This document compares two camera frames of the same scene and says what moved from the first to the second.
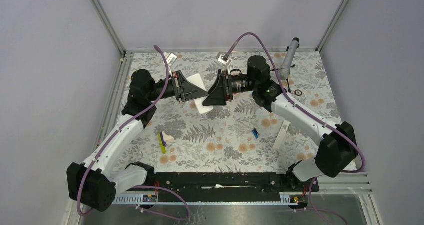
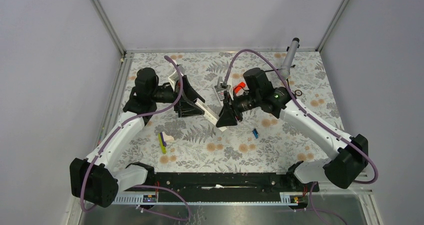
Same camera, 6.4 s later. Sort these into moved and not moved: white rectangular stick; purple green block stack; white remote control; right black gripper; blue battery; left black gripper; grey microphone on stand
Moved: white rectangular stick; right black gripper; left black gripper; white remote control
Not moved: grey microphone on stand; purple green block stack; blue battery
